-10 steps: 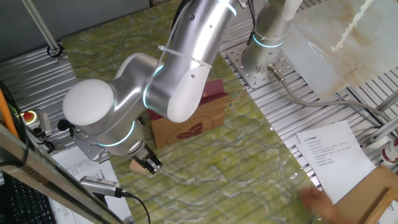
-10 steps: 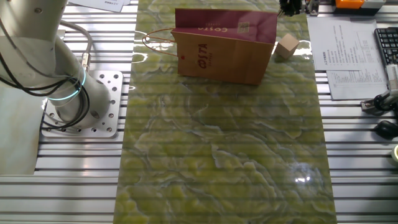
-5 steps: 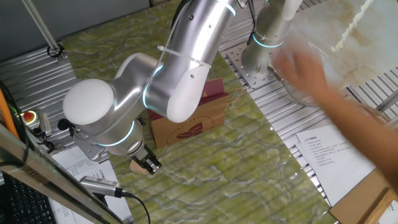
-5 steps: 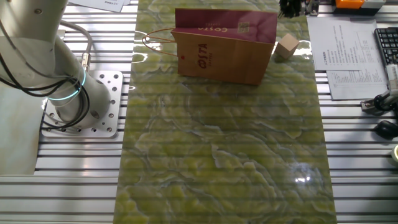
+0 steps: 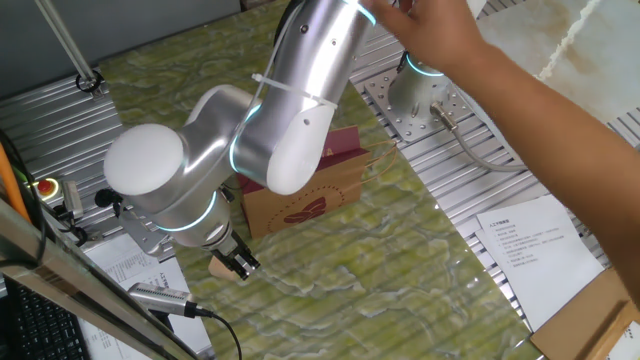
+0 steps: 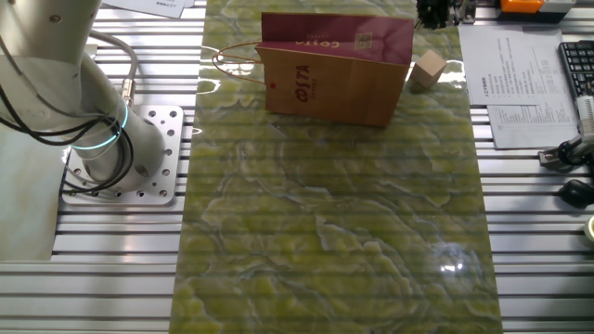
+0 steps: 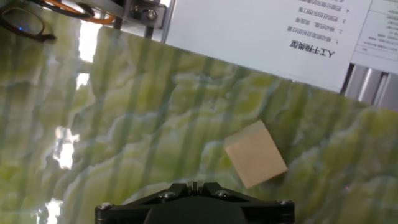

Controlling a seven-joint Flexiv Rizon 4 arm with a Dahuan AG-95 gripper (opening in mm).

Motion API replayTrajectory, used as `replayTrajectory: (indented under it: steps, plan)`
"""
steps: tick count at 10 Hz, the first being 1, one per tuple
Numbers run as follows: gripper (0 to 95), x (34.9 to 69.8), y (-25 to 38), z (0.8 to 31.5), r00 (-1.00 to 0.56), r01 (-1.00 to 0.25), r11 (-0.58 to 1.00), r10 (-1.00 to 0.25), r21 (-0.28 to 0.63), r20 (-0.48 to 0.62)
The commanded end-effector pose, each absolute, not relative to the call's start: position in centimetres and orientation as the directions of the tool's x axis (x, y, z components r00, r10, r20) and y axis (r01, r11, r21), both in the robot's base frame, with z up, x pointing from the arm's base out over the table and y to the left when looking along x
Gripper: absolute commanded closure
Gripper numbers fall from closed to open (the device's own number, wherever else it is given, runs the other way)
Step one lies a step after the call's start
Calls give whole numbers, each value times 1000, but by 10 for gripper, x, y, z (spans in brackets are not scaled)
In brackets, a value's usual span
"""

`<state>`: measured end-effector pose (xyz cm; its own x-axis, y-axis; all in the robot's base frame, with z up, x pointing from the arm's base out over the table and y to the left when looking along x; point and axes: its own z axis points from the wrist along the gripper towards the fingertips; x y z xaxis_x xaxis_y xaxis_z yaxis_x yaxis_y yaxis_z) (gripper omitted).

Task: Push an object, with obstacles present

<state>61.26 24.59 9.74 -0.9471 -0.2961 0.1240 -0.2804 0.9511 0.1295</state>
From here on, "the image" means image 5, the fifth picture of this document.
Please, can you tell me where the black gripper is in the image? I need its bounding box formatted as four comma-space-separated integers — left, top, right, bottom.
202, 229, 262, 282

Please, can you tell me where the small wooden cube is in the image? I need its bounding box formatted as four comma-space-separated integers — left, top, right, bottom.
207, 256, 241, 283

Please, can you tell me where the Costa kraft maroon paper bag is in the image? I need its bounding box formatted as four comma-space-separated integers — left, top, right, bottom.
236, 124, 400, 240

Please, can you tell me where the bare human forearm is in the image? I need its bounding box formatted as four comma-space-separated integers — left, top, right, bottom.
444, 42, 640, 311

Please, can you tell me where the bare human hand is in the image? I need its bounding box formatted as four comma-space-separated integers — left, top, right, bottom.
372, 0, 490, 75

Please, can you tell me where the titled instruction paper sheet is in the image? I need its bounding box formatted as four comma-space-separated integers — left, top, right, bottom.
474, 193, 606, 334
77, 257, 214, 360

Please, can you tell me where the green marble pattern mat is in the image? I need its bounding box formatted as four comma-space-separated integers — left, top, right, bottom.
97, 0, 546, 360

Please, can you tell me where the densely printed paper sheet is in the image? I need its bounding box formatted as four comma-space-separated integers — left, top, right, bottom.
82, 232, 161, 284

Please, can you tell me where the small black microphone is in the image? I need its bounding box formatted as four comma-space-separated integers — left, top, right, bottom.
94, 188, 125, 217

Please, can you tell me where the red emergency stop button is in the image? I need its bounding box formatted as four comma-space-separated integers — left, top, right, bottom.
27, 177, 64, 206

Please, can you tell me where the black keyboard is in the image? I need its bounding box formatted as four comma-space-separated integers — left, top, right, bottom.
0, 277, 91, 360

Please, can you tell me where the thin aluminium pole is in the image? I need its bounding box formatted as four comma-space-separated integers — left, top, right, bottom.
33, 0, 99, 86

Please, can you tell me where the cardboard box with white label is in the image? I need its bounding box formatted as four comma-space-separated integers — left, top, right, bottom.
589, 304, 640, 360

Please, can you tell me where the beige marble pattern sheet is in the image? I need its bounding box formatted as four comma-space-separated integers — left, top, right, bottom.
469, 0, 640, 166

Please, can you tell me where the black camera cable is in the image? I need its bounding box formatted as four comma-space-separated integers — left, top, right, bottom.
184, 299, 244, 360

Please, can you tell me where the silver ribbed camera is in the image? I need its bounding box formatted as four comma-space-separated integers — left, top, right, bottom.
127, 282, 199, 320

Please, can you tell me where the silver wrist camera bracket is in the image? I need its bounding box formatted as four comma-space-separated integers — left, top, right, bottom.
118, 205, 174, 259

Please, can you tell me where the shiny metal frame beam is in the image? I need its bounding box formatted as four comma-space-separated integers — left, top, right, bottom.
0, 197, 201, 360

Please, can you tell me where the grey box camera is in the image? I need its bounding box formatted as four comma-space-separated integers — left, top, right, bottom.
60, 179, 85, 221

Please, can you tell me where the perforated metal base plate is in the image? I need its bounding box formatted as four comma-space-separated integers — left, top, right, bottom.
363, 67, 474, 144

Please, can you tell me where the black ring at pole foot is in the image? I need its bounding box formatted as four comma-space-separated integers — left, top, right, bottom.
75, 69, 105, 95

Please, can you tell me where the orange cable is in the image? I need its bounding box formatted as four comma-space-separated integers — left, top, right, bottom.
0, 142, 31, 224

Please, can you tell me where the grey base cable with connector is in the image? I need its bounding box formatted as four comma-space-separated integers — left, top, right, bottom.
429, 101, 529, 174

